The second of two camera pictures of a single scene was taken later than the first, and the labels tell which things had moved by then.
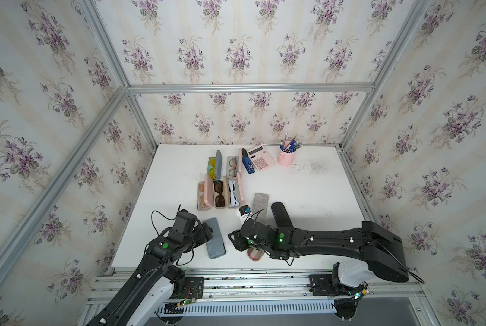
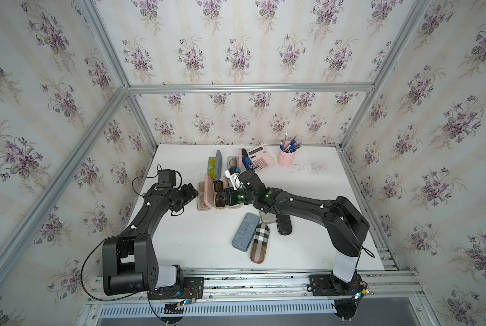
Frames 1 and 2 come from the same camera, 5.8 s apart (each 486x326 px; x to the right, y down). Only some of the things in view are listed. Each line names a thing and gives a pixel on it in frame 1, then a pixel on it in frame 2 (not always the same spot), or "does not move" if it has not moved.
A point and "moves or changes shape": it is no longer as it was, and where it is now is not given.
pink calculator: x=261 y=158 does not move
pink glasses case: x=205 y=194 does not move
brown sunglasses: x=218 y=187 does not move
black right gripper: x=237 y=239 → x=229 y=196
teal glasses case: x=216 y=245 moves or changes shape
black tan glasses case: x=281 y=215 does not move
